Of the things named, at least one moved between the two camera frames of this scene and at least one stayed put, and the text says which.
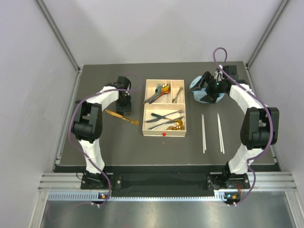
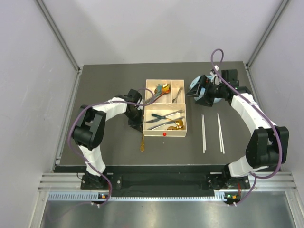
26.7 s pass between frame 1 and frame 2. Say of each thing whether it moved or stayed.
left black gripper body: moved
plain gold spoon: stayed
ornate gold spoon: stayed
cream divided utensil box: stayed
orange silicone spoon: stayed
